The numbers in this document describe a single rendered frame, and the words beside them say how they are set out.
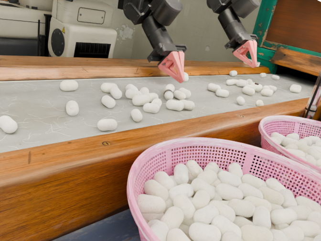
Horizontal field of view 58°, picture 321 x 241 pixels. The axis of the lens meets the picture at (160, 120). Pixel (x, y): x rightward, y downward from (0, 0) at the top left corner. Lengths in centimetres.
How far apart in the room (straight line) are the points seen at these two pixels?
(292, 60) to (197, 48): 150
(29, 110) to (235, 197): 34
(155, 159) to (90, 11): 93
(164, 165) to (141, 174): 6
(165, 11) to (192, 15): 200
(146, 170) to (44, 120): 19
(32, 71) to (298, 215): 54
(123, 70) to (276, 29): 85
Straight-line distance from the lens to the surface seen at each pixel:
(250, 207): 35
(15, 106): 52
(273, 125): 63
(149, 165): 35
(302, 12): 141
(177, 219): 30
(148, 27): 83
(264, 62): 144
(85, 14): 121
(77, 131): 44
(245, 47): 96
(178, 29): 286
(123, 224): 38
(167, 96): 64
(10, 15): 137
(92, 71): 73
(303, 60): 132
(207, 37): 266
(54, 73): 68
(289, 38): 142
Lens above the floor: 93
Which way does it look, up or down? 21 degrees down
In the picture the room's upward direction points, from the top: 11 degrees clockwise
